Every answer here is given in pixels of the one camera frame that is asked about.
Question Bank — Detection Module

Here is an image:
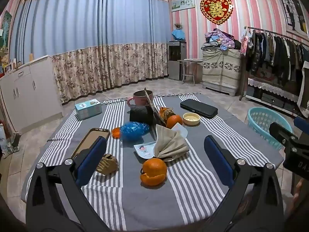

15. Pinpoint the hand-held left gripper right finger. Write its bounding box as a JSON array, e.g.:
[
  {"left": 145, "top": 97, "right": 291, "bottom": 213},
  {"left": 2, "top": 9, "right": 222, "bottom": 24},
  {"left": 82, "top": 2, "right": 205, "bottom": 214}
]
[{"left": 200, "top": 135, "right": 285, "bottom": 232}]

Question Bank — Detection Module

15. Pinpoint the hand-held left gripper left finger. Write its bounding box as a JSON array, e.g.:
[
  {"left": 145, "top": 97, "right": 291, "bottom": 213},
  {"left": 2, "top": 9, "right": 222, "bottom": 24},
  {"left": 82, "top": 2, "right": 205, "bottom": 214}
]
[{"left": 25, "top": 136, "right": 114, "bottom": 232}]

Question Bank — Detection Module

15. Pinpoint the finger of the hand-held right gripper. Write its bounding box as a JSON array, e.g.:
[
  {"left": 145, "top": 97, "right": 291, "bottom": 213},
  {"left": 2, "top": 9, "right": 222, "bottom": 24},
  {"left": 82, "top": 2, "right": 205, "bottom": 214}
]
[
  {"left": 294, "top": 117, "right": 309, "bottom": 133},
  {"left": 269, "top": 122, "right": 298, "bottom": 148}
]

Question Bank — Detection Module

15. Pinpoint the teal plastic basket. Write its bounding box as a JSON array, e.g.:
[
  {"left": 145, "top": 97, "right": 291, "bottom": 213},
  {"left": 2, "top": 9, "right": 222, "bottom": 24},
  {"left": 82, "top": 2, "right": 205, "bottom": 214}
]
[{"left": 247, "top": 107, "right": 294, "bottom": 150}]

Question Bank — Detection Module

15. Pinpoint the white paper sheet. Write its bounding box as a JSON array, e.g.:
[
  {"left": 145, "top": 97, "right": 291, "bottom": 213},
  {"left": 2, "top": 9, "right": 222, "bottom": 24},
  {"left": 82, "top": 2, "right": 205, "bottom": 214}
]
[{"left": 172, "top": 123, "right": 188, "bottom": 138}]

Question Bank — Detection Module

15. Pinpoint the cream round bowl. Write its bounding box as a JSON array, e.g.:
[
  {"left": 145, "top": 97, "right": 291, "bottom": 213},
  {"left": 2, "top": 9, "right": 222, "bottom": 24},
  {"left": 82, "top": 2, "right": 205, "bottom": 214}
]
[{"left": 183, "top": 112, "right": 201, "bottom": 126}]

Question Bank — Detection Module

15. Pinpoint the blue plastic bag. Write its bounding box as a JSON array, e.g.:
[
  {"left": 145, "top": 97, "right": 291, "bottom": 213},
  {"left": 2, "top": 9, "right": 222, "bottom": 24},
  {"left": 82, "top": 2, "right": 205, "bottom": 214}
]
[{"left": 120, "top": 122, "right": 150, "bottom": 142}]

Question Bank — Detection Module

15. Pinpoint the beige paper napkin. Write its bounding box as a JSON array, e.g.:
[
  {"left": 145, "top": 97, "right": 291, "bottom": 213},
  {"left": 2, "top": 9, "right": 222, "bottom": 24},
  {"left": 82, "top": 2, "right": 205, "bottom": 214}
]
[{"left": 154, "top": 124, "right": 190, "bottom": 161}]

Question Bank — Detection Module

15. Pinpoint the white printed paper card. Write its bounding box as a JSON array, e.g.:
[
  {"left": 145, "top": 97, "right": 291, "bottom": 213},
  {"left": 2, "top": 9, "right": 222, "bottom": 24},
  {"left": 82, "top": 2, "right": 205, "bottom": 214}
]
[{"left": 134, "top": 142, "right": 157, "bottom": 159}]

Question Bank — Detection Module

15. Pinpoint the whole orange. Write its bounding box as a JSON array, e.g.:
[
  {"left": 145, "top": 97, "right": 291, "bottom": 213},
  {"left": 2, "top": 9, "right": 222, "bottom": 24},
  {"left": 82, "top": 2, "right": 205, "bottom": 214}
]
[{"left": 166, "top": 115, "right": 183, "bottom": 129}]

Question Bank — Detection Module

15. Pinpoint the partly peeled orange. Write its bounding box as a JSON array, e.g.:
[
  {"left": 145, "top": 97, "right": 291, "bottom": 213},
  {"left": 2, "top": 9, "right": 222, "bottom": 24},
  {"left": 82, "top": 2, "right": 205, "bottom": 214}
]
[{"left": 140, "top": 158, "right": 168, "bottom": 186}]

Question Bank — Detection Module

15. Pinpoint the black ribbed roll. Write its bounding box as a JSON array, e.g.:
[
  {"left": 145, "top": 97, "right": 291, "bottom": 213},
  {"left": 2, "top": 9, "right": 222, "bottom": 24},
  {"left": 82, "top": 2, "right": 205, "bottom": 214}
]
[{"left": 130, "top": 105, "right": 155, "bottom": 124}]

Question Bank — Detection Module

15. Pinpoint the orange snack wrapper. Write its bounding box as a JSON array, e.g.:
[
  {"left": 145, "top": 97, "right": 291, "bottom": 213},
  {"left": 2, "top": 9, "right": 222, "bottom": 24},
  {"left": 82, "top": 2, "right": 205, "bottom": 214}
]
[{"left": 159, "top": 106, "right": 175, "bottom": 122}]

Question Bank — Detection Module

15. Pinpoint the person's right hand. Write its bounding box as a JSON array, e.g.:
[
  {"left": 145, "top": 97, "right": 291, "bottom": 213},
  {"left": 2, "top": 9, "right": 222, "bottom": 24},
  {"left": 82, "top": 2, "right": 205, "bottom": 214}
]
[{"left": 292, "top": 179, "right": 304, "bottom": 206}]

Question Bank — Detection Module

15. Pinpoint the brown phone case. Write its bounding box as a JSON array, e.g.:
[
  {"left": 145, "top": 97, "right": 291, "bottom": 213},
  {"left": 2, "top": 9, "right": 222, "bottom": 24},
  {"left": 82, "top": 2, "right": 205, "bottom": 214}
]
[{"left": 70, "top": 128, "right": 110, "bottom": 161}]

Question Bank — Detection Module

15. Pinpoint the dark board with white cloth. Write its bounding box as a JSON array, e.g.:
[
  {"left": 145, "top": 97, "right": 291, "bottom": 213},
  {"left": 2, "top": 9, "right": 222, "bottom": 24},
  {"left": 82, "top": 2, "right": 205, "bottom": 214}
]
[{"left": 297, "top": 61, "right": 309, "bottom": 118}]

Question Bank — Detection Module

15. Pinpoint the low cabinet with lace cloth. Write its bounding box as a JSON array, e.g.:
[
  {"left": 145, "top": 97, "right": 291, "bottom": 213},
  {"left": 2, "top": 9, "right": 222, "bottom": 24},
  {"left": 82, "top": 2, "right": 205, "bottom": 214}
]
[{"left": 246, "top": 77, "right": 302, "bottom": 118}]

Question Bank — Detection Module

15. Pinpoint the blue and white tissue box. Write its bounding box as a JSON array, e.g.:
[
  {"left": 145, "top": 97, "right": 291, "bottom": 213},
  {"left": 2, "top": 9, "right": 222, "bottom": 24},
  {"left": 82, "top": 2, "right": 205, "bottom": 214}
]
[{"left": 74, "top": 99, "right": 102, "bottom": 120}]

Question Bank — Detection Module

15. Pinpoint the black zipper case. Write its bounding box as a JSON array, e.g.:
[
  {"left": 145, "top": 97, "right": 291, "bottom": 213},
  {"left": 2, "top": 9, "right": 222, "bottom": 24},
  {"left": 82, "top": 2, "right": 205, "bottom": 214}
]
[{"left": 180, "top": 99, "right": 218, "bottom": 119}]

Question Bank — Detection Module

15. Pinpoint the grey striped tablecloth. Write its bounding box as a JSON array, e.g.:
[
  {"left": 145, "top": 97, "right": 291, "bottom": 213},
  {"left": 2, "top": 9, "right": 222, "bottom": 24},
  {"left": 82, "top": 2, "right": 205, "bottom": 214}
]
[{"left": 21, "top": 93, "right": 284, "bottom": 232}]

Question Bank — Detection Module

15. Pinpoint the row of hanging clothes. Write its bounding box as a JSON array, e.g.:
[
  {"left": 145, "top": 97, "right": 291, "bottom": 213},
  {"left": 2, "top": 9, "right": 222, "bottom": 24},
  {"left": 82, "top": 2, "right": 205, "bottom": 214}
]
[{"left": 246, "top": 29, "right": 309, "bottom": 83}]

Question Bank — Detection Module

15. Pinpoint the pink mug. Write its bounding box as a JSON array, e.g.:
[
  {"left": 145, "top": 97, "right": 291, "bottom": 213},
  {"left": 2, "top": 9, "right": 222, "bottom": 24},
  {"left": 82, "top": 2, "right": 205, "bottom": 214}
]
[{"left": 127, "top": 90, "right": 154, "bottom": 107}]

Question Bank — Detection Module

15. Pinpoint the cabinet under patterned cloth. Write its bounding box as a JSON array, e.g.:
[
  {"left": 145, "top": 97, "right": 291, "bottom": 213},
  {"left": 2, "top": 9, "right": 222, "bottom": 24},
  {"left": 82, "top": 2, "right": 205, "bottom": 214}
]
[{"left": 202, "top": 48, "right": 242, "bottom": 96}]

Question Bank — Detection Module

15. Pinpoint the white plastic bag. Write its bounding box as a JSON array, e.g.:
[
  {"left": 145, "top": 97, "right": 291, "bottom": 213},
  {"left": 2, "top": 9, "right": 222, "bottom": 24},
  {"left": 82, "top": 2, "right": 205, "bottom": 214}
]
[{"left": 0, "top": 124, "right": 12, "bottom": 156}]

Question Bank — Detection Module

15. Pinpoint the white cabinet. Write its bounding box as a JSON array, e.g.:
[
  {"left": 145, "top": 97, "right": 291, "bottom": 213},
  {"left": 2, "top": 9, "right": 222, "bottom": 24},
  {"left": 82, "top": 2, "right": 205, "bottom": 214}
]
[{"left": 0, "top": 55, "right": 64, "bottom": 134}]

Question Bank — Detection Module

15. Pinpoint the pink hanging bag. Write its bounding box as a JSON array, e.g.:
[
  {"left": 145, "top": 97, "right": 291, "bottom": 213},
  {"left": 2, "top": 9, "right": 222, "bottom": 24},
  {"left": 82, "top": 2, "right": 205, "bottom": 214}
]
[{"left": 240, "top": 28, "right": 249, "bottom": 55}]

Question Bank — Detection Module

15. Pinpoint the small metal side table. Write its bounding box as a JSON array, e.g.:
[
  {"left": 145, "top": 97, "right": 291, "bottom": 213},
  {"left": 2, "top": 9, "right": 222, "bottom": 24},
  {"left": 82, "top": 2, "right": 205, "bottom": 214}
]
[{"left": 177, "top": 59, "right": 203, "bottom": 85}]

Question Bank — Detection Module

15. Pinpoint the metal clothes rack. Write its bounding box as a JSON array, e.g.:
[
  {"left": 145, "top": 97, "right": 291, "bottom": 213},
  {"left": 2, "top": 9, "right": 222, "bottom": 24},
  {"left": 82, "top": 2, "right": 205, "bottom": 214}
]
[{"left": 239, "top": 26, "right": 309, "bottom": 102}]

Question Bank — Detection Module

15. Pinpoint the grey water dispenser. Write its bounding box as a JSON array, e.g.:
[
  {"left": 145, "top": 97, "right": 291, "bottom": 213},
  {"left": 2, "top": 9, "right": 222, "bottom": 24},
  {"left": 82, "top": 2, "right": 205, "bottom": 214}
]
[{"left": 168, "top": 41, "right": 187, "bottom": 81}]

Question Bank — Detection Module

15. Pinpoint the pile of clothes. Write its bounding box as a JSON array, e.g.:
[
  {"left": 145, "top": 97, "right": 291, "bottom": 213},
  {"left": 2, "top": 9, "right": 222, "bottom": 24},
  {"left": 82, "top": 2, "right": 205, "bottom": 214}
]
[{"left": 201, "top": 28, "right": 242, "bottom": 51}]

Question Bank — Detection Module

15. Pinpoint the blue and floral curtain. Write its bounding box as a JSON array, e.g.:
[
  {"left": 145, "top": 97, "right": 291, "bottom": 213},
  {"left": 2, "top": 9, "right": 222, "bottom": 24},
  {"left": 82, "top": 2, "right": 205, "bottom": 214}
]
[{"left": 10, "top": 0, "right": 169, "bottom": 104}]

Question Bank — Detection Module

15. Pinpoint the blue cloth cover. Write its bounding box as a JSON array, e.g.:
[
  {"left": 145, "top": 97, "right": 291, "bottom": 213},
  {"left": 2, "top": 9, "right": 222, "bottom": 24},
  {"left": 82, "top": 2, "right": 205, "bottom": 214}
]
[{"left": 172, "top": 29, "right": 185, "bottom": 41}]

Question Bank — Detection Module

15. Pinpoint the framed wall picture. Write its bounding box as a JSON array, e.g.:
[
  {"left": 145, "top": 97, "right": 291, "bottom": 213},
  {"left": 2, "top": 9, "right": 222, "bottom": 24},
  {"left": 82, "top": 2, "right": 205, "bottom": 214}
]
[{"left": 279, "top": 0, "right": 309, "bottom": 35}]

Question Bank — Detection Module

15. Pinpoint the red heart wall decoration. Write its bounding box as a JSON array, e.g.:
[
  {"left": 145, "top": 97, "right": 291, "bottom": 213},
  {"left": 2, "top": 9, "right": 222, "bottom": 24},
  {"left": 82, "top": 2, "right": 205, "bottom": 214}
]
[{"left": 200, "top": 0, "right": 233, "bottom": 25}]

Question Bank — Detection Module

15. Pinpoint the wall painting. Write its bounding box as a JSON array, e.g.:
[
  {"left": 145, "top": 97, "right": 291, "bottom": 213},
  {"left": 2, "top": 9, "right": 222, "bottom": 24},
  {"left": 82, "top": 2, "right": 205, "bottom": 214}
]
[{"left": 0, "top": 11, "right": 12, "bottom": 51}]

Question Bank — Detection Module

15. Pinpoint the wall calendar poster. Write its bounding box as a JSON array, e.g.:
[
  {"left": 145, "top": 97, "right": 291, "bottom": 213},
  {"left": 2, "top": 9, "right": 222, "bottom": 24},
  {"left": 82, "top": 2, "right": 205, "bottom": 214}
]
[{"left": 171, "top": 0, "right": 195, "bottom": 12}]

